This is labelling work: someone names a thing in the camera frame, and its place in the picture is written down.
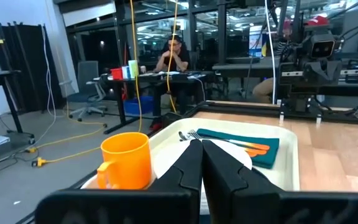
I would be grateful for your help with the pale green container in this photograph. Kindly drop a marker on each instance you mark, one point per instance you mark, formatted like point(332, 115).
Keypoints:
point(133, 68)

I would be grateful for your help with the black office desk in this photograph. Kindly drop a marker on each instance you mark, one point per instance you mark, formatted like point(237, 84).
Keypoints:
point(126, 81)

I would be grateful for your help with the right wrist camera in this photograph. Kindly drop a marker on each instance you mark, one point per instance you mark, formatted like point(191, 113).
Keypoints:
point(322, 48)

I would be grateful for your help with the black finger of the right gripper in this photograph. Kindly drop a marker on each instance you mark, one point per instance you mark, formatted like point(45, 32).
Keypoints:
point(331, 70)
point(316, 70)

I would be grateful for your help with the dark grey side desk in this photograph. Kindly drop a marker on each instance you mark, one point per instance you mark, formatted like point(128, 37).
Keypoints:
point(244, 67)

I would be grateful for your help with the white blue carton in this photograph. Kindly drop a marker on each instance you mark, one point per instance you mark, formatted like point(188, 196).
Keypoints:
point(125, 72)

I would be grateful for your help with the person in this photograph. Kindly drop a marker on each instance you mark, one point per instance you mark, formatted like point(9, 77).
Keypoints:
point(264, 90)
point(174, 59)

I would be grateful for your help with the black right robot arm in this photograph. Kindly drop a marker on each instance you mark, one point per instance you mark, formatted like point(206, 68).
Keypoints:
point(300, 105)

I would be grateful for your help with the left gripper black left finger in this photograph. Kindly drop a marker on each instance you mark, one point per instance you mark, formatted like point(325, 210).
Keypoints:
point(185, 177)

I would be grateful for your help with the white bowl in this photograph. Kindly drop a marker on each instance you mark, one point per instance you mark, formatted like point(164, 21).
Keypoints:
point(172, 158)

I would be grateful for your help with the red container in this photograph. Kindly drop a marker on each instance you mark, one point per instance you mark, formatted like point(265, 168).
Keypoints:
point(117, 74)

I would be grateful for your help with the blue storage bin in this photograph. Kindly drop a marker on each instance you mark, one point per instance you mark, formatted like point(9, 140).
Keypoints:
point(137, 105)

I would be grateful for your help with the orange plastic mug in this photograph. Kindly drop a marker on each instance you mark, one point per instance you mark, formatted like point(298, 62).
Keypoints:
point(126, 161)

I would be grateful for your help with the dark green napkin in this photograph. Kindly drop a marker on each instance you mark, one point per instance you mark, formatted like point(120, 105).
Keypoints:
point(266, 161)

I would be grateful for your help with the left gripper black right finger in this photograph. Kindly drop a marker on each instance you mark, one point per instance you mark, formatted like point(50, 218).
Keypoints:
point(225, 183)

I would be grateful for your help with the beige plastic tray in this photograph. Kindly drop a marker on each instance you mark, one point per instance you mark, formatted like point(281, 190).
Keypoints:
point(287, 168)

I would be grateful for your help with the red cap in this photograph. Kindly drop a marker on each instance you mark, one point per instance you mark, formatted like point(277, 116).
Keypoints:
point(317, 20)

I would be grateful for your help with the person's red shoe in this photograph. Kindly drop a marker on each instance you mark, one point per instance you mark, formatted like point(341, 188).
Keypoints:
point(156, 126)

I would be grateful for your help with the grey office chair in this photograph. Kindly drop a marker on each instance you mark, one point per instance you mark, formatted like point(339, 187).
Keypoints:
point(87, 74)

